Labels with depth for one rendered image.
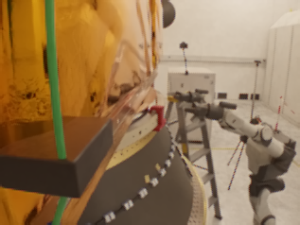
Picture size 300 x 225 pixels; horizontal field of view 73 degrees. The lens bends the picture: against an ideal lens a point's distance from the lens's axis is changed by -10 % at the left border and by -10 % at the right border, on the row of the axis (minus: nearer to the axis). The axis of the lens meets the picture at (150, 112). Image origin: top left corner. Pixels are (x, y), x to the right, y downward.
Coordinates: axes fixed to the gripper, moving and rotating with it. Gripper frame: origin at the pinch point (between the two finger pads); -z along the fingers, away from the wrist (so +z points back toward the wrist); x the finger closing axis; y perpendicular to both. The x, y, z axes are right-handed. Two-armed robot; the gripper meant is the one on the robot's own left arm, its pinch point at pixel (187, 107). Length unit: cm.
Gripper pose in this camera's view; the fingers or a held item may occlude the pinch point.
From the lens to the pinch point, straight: 122.7
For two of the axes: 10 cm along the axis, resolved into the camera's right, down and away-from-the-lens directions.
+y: -1.7, 9.4, 2.8
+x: 0.0, 2.8, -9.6
